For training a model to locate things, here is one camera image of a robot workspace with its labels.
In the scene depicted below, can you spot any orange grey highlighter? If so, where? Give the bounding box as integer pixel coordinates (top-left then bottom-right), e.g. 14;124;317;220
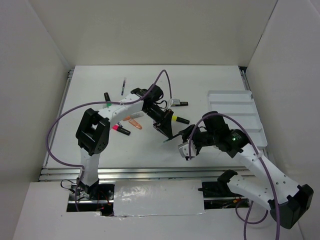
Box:
123;112;144;121

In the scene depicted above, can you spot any orange translucent highlighter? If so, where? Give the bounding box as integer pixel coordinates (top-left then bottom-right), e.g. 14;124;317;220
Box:
128;118;143;130

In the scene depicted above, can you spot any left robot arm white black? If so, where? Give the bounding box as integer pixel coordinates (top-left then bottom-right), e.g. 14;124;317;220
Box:
75;85;173;200

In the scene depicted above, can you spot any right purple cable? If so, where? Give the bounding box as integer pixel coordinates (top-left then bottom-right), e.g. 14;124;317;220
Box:
187;112;282;240

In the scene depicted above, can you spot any pink black highlighter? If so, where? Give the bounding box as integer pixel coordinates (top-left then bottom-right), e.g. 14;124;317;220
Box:
112;125;131;136

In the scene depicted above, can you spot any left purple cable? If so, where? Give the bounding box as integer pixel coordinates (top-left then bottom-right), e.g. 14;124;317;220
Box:
46;69;173;212

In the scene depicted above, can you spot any green black highlighter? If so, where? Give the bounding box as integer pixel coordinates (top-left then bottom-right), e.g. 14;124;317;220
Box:
104;92;112;108

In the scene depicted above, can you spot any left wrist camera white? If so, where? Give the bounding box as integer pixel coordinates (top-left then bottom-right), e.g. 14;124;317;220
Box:
167;98;181;108

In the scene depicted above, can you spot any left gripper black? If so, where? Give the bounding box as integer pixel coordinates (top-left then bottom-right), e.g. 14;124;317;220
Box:
143;104;174;140

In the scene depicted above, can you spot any white compartment tray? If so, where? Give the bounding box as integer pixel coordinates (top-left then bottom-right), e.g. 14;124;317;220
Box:
207;90;268;149

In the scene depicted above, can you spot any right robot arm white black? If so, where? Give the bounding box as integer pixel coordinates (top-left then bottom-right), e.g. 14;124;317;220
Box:
178;111;314;229

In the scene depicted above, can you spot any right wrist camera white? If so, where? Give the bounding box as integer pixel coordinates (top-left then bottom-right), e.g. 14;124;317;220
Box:
178;141;197;161

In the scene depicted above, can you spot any aluminium frame rail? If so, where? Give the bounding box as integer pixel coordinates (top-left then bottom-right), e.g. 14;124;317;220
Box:
38;166;252;182

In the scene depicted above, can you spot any white foil cover panel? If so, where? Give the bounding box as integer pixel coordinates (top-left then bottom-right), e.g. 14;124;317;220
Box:
113;180;205;217

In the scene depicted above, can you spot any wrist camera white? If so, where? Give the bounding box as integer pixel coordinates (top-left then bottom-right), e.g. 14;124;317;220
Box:
167;98;181;108
178;141;197;161

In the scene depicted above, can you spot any purple cable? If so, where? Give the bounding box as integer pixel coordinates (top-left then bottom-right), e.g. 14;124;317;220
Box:
46;69;173;212
187;112;282;240

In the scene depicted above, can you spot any yellow black highlighter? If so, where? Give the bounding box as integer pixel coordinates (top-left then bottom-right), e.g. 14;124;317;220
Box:
171;115;190;125

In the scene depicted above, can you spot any purple black highlighter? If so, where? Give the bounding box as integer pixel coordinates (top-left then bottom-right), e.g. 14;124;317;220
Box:
179;101;189;107

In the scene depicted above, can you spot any blue purple pen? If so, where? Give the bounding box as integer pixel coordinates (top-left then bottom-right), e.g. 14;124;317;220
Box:
121;77;127;96

